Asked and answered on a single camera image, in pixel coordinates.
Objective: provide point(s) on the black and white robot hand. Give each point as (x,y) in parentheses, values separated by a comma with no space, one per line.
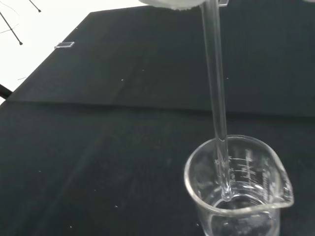
(172,4)

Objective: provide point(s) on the black tripod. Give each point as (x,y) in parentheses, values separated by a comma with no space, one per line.
(14,34)

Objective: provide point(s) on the black bench cloth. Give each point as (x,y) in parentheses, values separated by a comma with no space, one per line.
(98,147)

